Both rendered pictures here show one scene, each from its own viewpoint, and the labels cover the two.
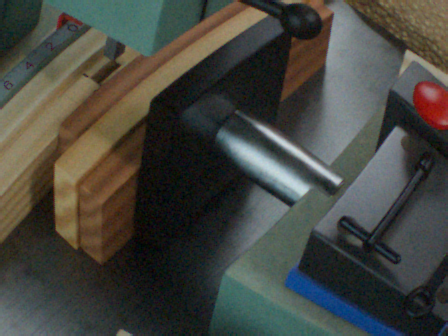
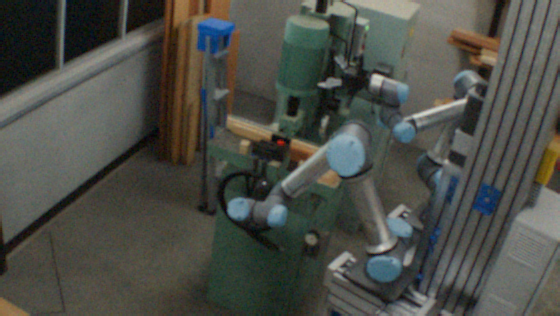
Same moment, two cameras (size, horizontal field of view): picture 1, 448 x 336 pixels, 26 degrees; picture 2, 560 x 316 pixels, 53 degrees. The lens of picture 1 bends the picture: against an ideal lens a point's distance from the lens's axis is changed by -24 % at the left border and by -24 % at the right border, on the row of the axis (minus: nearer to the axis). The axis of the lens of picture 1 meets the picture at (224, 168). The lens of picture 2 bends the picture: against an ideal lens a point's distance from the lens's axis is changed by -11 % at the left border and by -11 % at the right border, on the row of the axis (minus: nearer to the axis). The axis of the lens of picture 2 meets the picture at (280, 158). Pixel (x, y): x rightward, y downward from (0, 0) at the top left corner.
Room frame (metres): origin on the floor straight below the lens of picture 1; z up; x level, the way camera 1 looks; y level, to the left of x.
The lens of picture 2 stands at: (-0.06, -2.36, 2.24)
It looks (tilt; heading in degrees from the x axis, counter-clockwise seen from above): 29 degrees down; 79
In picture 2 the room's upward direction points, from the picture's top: 10 degrees clockwise
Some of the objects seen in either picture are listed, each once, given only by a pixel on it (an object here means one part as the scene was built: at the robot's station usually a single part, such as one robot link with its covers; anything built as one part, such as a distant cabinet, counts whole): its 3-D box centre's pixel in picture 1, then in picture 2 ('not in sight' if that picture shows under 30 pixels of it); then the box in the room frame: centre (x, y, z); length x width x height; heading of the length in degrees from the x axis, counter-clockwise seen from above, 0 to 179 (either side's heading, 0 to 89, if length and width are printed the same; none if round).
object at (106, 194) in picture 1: (217, 110); (286, 151); (0.41, 0.01, 0.93); 0.20 x 0.02 x 0.05; 151
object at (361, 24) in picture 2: not in sight; (357, 36); (0.69, 0.28, 1.40); 0.10 x 0.06 x 0.16; 61
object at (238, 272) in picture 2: not in sight; (276, 233); (0.47, 0.17, 0.36); 0.58 x 0.45 x 0.71; 61
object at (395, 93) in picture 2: not in sight; (394, 91); (0.75, -0.20, 1.35); 0.11 x 0.08 x 0.09; 151
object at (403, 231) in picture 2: not in sight; (393, 239); (0.72, -0.66, 0.98); 0.13 x 0.12 x 0.14; 66
